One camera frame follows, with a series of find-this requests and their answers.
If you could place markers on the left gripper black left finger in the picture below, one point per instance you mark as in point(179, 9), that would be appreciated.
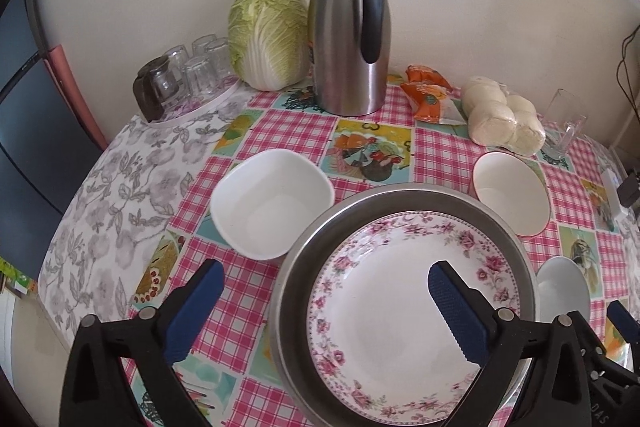
point(96, 390)

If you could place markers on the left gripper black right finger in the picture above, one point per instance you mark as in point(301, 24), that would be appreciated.
point(557, 389)

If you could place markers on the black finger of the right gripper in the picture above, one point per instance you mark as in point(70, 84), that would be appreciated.
point(623, 321)

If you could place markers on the white round bowl red pattern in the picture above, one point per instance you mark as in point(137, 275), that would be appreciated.
point(508, 186)

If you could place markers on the floral porcelain plate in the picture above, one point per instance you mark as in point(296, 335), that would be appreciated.
point(375, 335)

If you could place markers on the white square bowl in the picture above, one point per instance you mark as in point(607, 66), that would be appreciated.
point(262, 206)

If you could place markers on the small white shallow bowl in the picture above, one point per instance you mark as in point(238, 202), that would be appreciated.
point(562, 289)

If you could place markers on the white power strip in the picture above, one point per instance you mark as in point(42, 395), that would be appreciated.
point(609, 179)

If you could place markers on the black power adapter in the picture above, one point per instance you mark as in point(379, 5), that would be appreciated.
point(628, 192)

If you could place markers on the checkered picture tablecloth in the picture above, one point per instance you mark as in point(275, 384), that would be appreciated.
point(139, 226)

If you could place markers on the clear glass mug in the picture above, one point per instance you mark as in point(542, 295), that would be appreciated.
point(563, 120)

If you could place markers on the bag of steamed buns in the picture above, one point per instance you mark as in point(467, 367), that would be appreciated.
point(499, 118)

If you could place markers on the large steel basin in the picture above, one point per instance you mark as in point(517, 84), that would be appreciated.
point(287, 334)

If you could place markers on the white floral tray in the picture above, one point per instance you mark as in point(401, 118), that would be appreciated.
point(197, 107)

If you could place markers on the orange snack packet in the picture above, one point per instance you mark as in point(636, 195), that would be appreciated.
point(430, 96)

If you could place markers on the drinking glass front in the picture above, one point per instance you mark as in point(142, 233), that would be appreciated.
point(200, 75)

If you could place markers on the drinking glass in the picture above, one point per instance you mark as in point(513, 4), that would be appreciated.
point(177, 56)
point(199, 44)
point(218, 53)
point(200, 75)

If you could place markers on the pink chair back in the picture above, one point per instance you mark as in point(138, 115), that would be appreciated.
point(59, 68)

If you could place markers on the drinking glass back left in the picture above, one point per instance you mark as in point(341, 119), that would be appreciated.
point(177, 56)

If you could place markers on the drinking glass right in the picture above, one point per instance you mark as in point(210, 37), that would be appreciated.
point(218, 53)

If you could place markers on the drinking glass back middle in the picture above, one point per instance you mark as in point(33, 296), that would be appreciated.
point(199, 44)

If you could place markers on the napa cabbage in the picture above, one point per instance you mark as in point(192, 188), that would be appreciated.
point(268, 42)

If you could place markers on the steel thermos jug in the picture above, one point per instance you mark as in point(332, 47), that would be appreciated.
point(349, 46)

